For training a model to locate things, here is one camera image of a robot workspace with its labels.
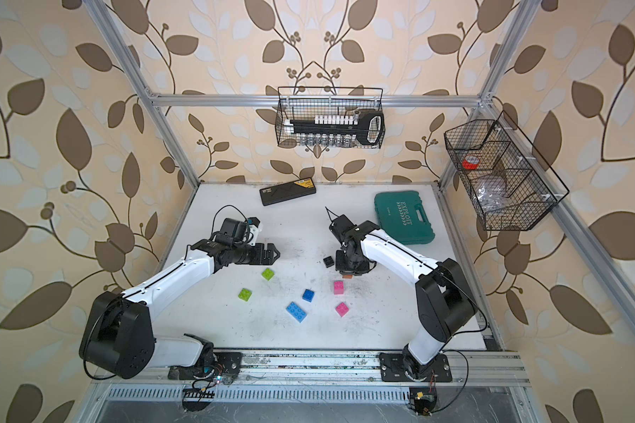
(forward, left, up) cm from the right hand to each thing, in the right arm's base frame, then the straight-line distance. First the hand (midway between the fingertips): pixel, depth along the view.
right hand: (345, 271), depth 86 cm
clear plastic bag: (+7, -39, +27) cm, 48 cm away
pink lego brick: (-4, +2, -4) cm, 6 cm away
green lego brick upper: (+3, +27, -6) cm, 28 cm away
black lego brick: (+7, +6, -5) cm, 10 cm away
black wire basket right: (+11, -46, +26) cm, 54 cm away
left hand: (+7, +27, +4) cm, 28 cm away
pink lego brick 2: (-10, +2, -6) cm, 12 cm away
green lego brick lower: (-4, +34, -5) cm, 35 cm away
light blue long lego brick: (-10, +16, -7) cm, 21 cm away
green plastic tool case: (+24, -24, -2) cm, 34 cm away
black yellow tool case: (+43, +23, -6) cm, 49 cm away
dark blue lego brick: (-5, +13, -6) cm, 15 cm away
